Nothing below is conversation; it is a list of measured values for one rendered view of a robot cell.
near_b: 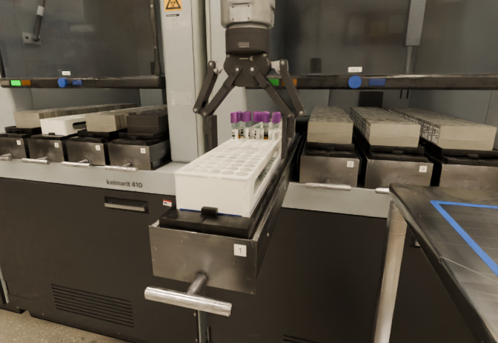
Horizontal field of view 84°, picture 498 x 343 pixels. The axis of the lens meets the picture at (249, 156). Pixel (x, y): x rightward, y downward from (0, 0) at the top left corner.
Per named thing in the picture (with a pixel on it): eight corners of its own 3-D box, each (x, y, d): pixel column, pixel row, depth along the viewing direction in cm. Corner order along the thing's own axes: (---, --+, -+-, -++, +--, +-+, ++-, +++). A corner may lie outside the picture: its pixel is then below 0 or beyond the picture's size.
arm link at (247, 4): (270, -22, 40) (269, 24, 41) (279, -3, 48) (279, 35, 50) (210, -16, 42) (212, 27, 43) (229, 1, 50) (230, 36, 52)
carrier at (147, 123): (163, 135, 87) (161, 115, 85) (159, 136, 85) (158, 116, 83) (131, 133, 89) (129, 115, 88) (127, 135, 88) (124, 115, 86)
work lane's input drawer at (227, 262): (261, 153, 100) (261, 128, 98) (301, 155, 96) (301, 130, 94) (130, 301, 31) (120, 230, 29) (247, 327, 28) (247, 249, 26)
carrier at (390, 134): (416, 147, 70) (419, 124, 68) (418, 149, 68) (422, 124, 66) (366, 145, 73) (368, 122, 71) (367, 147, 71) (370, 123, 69)
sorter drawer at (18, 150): (128, 127, 158) (126, 112, 156) (150, 129, 155) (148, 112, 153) (-20, 161, 90) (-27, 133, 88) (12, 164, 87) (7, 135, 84)
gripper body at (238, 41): (215, 26, 44) (217, 87, 46) (268, 24, 42) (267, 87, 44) (230, 34, 51) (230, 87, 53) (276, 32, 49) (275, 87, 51)
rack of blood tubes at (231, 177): (238, 160, 65) (238, 134, 63) (281, 163, 62) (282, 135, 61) (175, 218, 37) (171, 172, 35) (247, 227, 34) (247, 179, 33)
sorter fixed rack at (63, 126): (107, 125, 119) (105, 111, 118) (127, 126, 117) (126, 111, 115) (41, 138, 91) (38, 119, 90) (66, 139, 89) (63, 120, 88)
